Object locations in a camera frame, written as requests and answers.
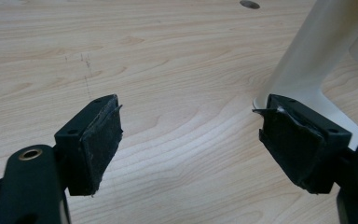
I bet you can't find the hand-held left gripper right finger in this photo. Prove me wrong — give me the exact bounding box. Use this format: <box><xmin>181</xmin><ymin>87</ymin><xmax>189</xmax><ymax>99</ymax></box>
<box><xmin>252</xmin><ymin>93</ymin><xmax>353</xmax><ymax>195</ymax></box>

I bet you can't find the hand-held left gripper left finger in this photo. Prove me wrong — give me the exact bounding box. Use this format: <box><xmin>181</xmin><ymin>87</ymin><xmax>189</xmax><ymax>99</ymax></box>
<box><xmin>54</xmin><ymin>93</ymin><xmax>124</xmax><ymax>198</ymax></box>

